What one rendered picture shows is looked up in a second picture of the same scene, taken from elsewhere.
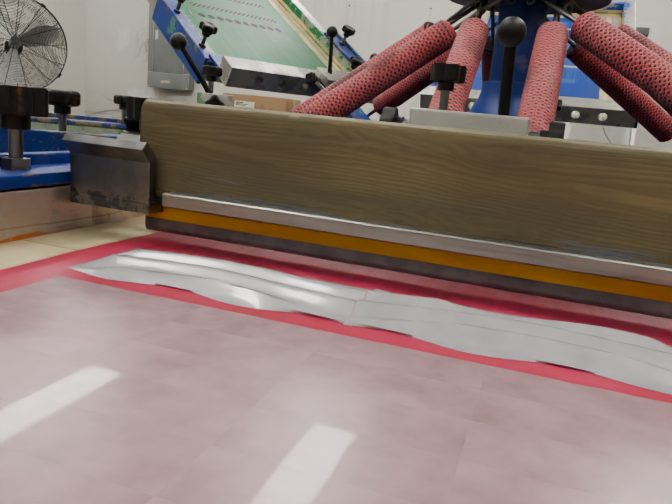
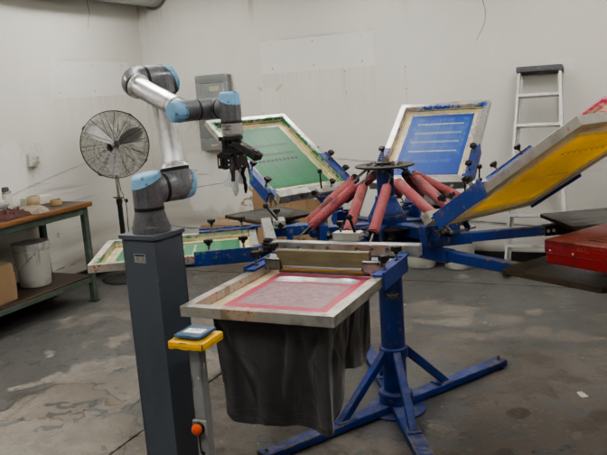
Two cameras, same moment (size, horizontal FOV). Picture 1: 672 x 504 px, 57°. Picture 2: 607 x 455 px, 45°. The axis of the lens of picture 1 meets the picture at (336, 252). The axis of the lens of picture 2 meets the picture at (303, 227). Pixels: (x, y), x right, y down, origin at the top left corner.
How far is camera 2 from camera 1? 2.60 m
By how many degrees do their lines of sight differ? 7
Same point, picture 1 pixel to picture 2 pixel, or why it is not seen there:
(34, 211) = (261, 272)
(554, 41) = (384, 192)
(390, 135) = (318, 253)
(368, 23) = (360, 82)
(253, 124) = (296, 253)
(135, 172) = (276, 263)
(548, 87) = (379, 211)
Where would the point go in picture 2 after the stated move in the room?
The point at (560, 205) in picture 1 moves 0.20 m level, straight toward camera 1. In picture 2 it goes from (343, 261) to (322, 273)
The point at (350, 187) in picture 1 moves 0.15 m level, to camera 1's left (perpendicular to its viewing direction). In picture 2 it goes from (313, 261) to (277, 263)
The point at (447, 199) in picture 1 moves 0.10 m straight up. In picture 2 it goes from (328, 262) to (326, 237)
